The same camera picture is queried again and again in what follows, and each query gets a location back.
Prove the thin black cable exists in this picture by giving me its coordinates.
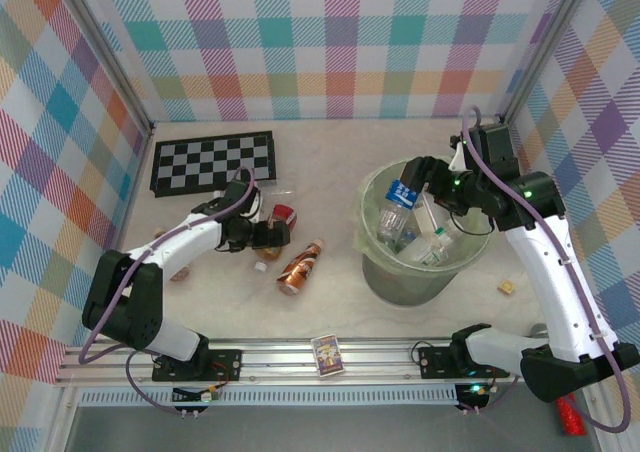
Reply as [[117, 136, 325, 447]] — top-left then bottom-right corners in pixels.
[[452, 211, 496, 237]]

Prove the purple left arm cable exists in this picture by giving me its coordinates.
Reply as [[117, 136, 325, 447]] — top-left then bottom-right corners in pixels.
[[77, 165, 257, 418]]

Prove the clear bottle blue white label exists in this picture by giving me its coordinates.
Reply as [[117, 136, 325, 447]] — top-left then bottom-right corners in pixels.
[[377, 178, 426, 243]]

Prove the red glitter toy microphone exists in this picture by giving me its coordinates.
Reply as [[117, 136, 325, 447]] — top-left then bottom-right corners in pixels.
[[529, 323, 590, 437]]

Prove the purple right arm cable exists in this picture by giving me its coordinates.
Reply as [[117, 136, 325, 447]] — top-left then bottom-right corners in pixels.
[[460, 104, 632, 433]]

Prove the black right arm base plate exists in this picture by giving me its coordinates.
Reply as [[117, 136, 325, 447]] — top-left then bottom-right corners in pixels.
[[416, 342, 476, 381]]

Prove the grey mesh waste bin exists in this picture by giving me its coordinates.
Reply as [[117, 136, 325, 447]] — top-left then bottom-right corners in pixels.
[[359, 155, 492, 307]]

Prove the brown white coffee bottle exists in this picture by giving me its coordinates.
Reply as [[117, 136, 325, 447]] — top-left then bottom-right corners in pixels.
[[276, 240, 325, 297], [153, 227, 192, 283]]

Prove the clear plastic bottle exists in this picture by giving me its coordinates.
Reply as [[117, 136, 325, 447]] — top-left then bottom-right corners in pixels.
[[257, 180, 296, 197]]

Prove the white slotted cable duct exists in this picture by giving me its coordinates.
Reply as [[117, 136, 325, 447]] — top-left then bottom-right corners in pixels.
[[78, 389, 460, 408]]

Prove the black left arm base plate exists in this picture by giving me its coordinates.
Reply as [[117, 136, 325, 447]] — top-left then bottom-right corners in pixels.
[[152, 346, 244, 384]]

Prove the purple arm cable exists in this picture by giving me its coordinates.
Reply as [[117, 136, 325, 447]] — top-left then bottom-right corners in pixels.
[[77, 165, 257, 418], [460, 104, 632, 433]]

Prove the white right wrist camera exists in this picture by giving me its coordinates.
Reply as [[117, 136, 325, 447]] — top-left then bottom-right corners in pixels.
[[448, 132, 475, 174]]

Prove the playing card box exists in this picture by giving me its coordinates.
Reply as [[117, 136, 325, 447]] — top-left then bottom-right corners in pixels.
[[310, 335, 347, 379]]

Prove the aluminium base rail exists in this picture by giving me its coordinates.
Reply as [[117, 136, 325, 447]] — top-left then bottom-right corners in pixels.
[[53, 335, 551, 389]]

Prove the small circuit board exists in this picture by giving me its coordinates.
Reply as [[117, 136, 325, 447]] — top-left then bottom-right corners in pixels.
[[172, 384, 222, 406], [458, 381, 496, 411]]

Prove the aluminium corner post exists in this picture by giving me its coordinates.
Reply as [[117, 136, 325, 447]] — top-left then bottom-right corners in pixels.
[[58, 0, 156, 136], [499, 0, 597, 123]]

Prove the black grey chessboard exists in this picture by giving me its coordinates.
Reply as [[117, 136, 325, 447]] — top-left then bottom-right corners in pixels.
[[148, 130, 279, 199]]

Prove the clear tea bottle butterfly label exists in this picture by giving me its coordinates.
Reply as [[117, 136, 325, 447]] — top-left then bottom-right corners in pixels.
[[418, 224, 454, 268]]

